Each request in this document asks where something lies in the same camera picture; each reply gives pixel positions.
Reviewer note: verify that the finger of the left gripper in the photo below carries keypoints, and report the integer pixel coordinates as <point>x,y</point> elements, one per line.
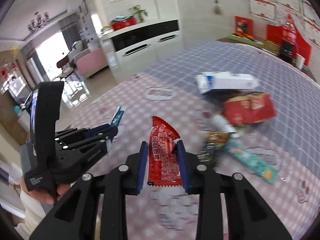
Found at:
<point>117,117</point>
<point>73,135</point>

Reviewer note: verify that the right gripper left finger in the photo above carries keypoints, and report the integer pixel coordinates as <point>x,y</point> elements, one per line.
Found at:
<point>74,216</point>

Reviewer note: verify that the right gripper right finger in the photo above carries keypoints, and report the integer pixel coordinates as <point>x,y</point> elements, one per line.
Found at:
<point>248,215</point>

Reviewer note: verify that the teal toothpaste tube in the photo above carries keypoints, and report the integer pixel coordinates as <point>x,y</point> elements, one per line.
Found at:
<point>257,165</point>

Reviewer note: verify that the red snack wrapper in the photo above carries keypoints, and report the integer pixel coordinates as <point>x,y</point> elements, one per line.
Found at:
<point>163,166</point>

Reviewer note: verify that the black gold snack wrapper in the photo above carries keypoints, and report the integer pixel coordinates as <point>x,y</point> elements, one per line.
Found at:
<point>213,147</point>

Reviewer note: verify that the person's left hand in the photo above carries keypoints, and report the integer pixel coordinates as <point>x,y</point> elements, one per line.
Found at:
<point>42,195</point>

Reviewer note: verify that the pink covered sofa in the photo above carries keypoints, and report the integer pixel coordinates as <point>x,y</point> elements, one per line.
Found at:
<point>91,60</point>

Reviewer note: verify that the dark wooden chair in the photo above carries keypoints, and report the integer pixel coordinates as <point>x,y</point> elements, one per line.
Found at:
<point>67,68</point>

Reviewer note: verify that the white black sideboard cabinet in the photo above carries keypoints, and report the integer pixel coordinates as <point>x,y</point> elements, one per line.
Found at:
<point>133,49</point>

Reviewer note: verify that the white dropper bottle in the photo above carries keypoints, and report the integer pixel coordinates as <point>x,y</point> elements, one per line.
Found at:
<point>222,124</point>

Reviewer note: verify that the white blue cardboard box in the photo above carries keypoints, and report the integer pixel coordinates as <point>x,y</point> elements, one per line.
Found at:
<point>208,81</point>

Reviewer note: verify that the red gift box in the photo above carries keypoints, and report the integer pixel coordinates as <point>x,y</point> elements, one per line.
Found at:
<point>122,21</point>

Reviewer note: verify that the red paper fast-food bag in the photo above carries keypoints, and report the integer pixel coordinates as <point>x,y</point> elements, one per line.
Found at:
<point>250,108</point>

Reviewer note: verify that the pink checkered tablecloth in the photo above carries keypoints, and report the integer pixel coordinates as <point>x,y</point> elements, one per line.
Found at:
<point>168,90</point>

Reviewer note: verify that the black chandelier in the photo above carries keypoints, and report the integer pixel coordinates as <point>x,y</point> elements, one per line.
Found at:
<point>38,22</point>

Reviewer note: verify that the green potted plant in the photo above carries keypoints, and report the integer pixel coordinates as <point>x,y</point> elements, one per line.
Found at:
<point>139,13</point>

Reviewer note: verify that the white paper cup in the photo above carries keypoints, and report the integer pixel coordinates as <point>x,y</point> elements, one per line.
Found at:
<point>300,61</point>

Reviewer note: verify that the red framed picture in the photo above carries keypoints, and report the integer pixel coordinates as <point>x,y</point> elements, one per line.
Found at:
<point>243,26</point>

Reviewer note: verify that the red cola bottle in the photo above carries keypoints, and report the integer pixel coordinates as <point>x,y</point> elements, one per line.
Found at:
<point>289,33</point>

